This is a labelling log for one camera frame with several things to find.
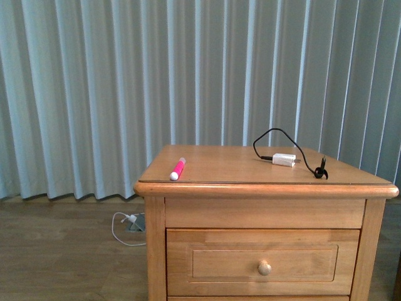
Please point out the light grey curtain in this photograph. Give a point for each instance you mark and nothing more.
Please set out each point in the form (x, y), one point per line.
(92, 90)

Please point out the wooden drawer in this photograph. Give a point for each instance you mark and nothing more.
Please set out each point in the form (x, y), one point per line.
(266, 298)
(260, 262)

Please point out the metal floor outlet box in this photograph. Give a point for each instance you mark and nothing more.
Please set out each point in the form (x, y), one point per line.
(138, 226)

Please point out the wooden nightstand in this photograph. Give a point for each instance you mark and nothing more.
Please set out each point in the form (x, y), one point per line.
(229, 188)

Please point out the white usb charger plug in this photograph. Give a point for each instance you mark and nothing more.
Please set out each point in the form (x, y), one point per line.
(288, 160)

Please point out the pink marker with white cap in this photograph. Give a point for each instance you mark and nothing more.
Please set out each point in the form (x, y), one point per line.
(175, 174)

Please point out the white plug at floor outlet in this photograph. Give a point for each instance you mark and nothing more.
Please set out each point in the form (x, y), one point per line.
(132, 218)

